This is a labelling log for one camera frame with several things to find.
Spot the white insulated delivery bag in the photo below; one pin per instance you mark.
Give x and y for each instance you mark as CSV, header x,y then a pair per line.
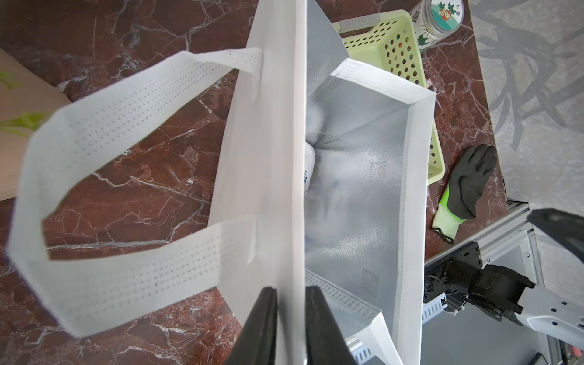
x,y
361,225

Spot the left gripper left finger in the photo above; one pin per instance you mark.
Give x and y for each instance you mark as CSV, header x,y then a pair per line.
x,y
258,339

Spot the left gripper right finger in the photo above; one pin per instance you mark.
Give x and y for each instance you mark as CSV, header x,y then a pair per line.
x,y
324,341

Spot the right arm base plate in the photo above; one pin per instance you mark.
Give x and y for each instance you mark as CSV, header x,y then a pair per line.
x,y
452,273

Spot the round decorated tin can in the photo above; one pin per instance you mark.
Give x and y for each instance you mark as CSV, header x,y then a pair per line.
x,y
435,20

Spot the flower bouquet in paper pot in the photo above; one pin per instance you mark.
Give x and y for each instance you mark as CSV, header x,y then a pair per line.
x,y
27,102

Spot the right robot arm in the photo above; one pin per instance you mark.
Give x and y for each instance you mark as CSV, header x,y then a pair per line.
x,y
501,292

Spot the green plastic basket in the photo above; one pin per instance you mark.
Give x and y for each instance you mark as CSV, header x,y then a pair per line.
x,y
385,40

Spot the white ice pack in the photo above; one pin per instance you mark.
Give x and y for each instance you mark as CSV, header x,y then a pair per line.
x,y
309,164

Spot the black and green work glove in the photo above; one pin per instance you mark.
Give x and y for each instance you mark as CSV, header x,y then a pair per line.
x,y
465,187

